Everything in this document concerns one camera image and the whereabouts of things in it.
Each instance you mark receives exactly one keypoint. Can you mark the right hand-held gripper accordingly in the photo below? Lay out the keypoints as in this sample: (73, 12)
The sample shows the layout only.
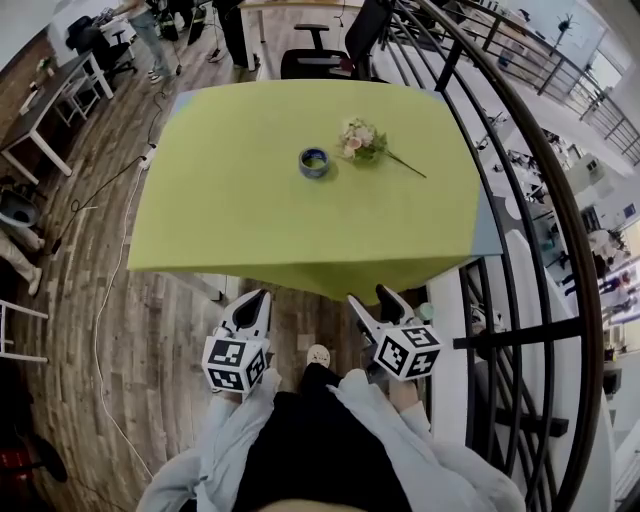
(406, 352)

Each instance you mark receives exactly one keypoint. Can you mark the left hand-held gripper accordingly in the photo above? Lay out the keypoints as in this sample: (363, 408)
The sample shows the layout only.
(231, 361)

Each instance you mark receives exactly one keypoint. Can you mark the blue roll of tape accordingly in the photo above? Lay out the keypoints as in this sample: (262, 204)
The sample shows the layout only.
(303, 169)

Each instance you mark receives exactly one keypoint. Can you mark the person's left forearm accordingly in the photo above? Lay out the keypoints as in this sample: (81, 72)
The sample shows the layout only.
(225, 440)

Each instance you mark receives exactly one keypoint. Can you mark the person's right forearm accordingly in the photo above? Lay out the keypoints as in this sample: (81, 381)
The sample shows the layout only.
(415, 450)

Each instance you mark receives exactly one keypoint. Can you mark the pale green cup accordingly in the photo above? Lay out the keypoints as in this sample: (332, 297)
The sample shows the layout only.
(425, 312)

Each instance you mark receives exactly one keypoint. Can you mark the person's beige shoe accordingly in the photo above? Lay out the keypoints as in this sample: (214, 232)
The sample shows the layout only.
(318, 356)

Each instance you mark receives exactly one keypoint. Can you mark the green tablecloth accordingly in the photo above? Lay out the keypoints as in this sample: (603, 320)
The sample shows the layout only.
(240, 210)

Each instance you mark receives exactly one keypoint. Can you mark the person's black skirt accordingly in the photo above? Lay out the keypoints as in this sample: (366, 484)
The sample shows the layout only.
(310, 440)

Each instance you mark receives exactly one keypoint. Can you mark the pink artificial flower bouquet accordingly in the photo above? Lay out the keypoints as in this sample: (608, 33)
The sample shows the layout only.
(358, 140)

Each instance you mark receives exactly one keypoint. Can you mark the white power strip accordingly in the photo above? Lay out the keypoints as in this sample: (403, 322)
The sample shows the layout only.
(148, 156)

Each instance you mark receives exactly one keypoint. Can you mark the black metal railing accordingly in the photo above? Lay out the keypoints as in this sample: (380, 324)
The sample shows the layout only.
(565, 210)

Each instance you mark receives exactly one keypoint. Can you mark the white metal rack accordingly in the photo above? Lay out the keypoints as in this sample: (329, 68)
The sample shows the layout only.
(20, 310)

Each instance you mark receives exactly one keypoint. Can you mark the black mesh office chair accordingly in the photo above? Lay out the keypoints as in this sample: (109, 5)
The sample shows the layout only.
(320, 62)

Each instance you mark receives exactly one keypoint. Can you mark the white chair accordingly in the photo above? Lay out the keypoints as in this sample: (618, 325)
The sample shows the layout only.
(80, 97)

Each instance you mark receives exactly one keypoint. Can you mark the dark desk with white legs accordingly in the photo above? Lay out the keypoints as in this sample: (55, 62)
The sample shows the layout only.
(35, 105)

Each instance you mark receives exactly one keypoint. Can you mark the black padded office chair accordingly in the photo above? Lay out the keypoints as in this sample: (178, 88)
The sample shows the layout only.
(100, 45)

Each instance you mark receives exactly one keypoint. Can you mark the grey metal balcony railing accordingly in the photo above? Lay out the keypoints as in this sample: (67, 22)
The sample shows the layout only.
(565, 65)

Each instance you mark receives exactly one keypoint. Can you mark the black coat stand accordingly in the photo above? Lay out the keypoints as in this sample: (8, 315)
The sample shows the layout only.
(565, 27)

